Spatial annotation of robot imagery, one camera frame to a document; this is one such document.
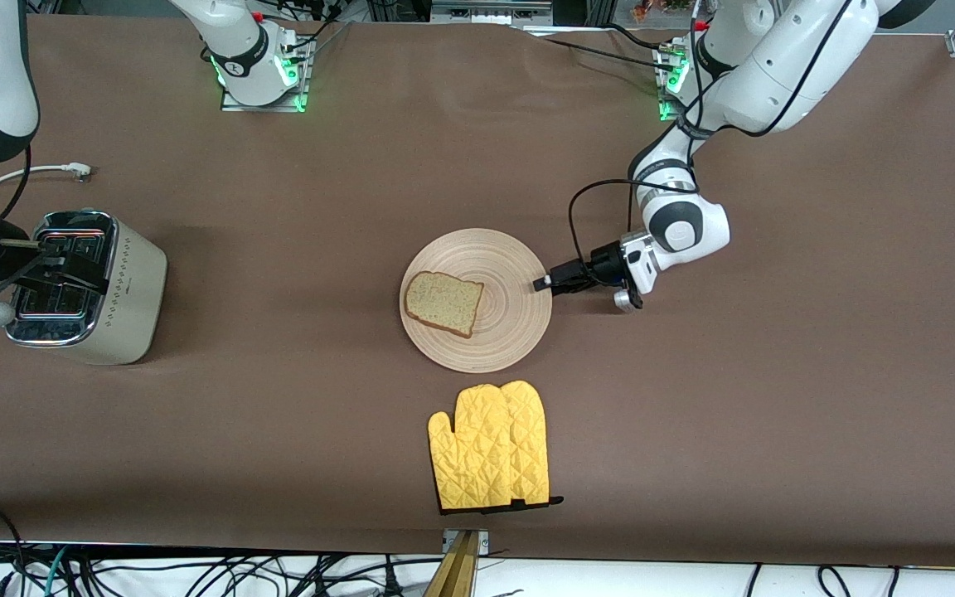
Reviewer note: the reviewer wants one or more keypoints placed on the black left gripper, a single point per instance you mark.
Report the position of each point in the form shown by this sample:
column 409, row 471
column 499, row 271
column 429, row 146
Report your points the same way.
column 607, row 266

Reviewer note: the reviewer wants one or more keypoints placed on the grey equipment box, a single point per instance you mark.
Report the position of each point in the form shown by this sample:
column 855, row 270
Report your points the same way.
column 486, row 12

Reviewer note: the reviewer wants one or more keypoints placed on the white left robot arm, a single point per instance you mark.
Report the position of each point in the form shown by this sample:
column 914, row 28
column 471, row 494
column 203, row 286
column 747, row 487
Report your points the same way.
column 792, row 66

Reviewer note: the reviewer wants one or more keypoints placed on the orange patterned object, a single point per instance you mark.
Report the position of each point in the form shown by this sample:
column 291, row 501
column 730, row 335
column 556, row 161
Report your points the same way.
column 660, row 8

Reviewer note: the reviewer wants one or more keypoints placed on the yellow quilted oven mitt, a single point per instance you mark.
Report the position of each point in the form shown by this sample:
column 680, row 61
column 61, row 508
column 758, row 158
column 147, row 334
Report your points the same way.
column 473, row 448
column 531, row 448

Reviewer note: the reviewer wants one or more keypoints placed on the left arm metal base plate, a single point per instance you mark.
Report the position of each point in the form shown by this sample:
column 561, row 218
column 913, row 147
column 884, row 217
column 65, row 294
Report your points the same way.
column 661, row 83

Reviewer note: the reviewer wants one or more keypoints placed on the round wooden plate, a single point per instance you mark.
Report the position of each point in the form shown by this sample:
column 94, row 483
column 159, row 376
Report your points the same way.
column 511, row 323

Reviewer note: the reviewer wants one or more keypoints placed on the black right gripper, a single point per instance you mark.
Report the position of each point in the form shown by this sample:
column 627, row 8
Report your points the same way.
column 3, row 253

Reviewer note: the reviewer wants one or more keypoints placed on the cream chrome toaster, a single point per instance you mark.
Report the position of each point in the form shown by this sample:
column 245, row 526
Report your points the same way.
column 125, row 290

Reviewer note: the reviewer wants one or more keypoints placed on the wooden bar with metal bracket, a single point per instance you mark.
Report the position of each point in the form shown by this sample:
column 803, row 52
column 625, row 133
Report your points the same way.
column 457, row 572

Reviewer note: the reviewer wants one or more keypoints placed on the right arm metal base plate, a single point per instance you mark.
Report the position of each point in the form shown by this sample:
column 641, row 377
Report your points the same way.
column 303, row 79

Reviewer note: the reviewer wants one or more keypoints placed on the brown bread slice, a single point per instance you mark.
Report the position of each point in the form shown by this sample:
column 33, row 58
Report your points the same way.
column 444, row 303

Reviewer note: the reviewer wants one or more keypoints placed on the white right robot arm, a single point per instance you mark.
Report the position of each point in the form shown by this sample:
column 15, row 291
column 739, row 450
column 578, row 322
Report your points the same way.
column 241, row 50

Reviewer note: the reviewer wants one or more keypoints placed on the brown table cover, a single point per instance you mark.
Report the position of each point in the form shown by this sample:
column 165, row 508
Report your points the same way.
column 693, row 373

